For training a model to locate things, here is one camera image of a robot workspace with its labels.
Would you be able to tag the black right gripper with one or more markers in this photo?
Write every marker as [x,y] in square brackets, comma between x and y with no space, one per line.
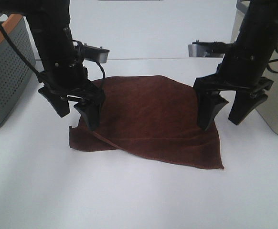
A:
[241,71]

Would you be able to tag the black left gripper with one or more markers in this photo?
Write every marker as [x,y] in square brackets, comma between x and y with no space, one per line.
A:
[64,76]

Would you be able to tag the brown towel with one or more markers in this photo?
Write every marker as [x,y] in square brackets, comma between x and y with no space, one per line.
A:
[153,117]

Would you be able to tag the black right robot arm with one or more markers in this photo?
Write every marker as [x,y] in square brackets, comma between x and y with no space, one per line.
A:
[260,23]

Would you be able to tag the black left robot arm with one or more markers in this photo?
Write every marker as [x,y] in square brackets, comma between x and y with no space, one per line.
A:
[39,14]

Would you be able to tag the grey basket with orange rim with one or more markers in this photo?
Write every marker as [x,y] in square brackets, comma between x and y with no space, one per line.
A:
[14,74]

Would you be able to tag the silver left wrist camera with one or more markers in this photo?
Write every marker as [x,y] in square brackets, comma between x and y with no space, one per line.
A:
[94,54]

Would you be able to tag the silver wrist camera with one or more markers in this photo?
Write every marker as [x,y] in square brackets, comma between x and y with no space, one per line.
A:
[94,54]
[208,49]

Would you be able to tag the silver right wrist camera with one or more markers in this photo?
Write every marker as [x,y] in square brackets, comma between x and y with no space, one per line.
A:
[208,49]

